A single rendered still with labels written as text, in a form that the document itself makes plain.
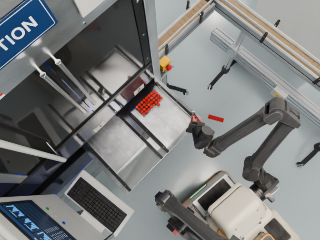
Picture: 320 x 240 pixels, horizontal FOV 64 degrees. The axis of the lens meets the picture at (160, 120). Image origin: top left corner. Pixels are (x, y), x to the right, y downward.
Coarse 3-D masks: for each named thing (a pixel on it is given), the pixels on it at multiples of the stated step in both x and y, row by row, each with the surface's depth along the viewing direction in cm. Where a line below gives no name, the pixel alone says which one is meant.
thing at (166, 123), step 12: (168, 96) 172; (156, 108) 173; (168, 108) 173; (180, 108) 171; (144, 120) 171; (156, 120) 171; (168, 120) 170; (180, 120) 170; (156, 132) 169; (168, 132) 168; (180, 132) 165; (168, 144) 163
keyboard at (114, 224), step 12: (84, 180) 169; (72, 192) 166; (84, 192) 165; (96, 192) 165; (84, 204) 164; (96, 204) 163; (108, 204) 163; (96, 216) 162; (108, 216) 162; (120, 216) 161; (108, 228) 160
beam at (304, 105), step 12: (216, 36) 223; (228, 36) 222; (228, 48) 223; (240, 48) 219; (240, 60) 223; (252, 60) 216; (252, 72) 223; (264, 72) 213; (276, 84) 210; (288, 84) 209; (288, 96) 210; (300, 96) 206; (300, 108) 209; (312, 108) 203; (312, 120) 210
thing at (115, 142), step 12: (120, 120) 172; (96, 132) 170; (108, 132) 170; (120, 132) 170; (132, 132) 169; (96, 144) 168; (108, 144) 168; (120, 144) 167; (132, 144) 167; (144, 144) 164; (108, 156) 166; (120, 156) 165; (132, 156) 162; (120, 168) 160
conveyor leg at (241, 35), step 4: (240, 32) 198; (240, 36) 201; (244, 36) 201; (236, 40) 210; (240, 40) 206; (236, 44) 213; (240, 44) 213; (236, 48) 218; (228, 60) 241; (232, 60) 240; (228, 64) 246; (224, 68) 257; (228, 68) 255
